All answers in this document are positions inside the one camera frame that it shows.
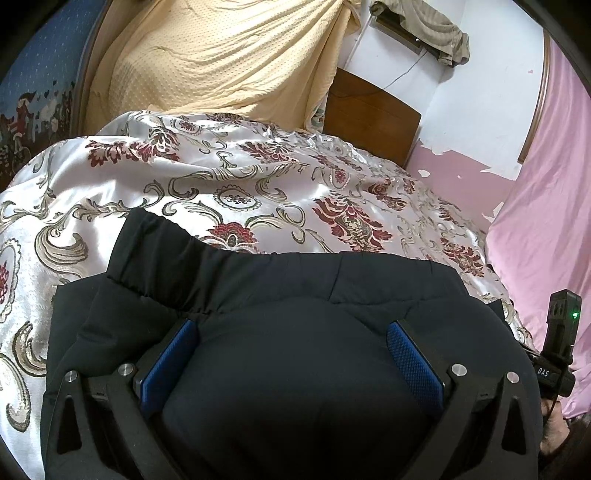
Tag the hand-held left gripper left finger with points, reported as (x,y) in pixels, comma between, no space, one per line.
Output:
(168,364)

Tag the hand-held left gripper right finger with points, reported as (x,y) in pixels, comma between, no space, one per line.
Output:
(415,369)

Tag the black padded jacket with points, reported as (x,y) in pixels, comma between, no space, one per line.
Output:
(295,369)

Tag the person's right forearm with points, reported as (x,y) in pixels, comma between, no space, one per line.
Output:
(579,443)

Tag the person's right hand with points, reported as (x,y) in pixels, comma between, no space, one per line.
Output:
(551,415)

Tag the pink curtain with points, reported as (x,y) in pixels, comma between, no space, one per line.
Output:
(549,198)

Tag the floral satin bedspread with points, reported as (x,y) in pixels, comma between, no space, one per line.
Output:
(231,184)

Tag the wooden headboard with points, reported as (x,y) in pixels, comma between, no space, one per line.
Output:
(369,120)

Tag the blue patterned cloth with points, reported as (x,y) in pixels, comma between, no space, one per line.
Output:
(37,87)

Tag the yellow dotted cloth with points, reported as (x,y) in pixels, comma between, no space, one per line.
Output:
(217,60)

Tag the beige draped cloth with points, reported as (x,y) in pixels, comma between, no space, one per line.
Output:
(420,23)

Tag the wooden frame strip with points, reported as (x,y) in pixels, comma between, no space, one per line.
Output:
(538,97)

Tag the dark wooden frame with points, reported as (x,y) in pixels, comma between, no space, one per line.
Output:
(90,60)

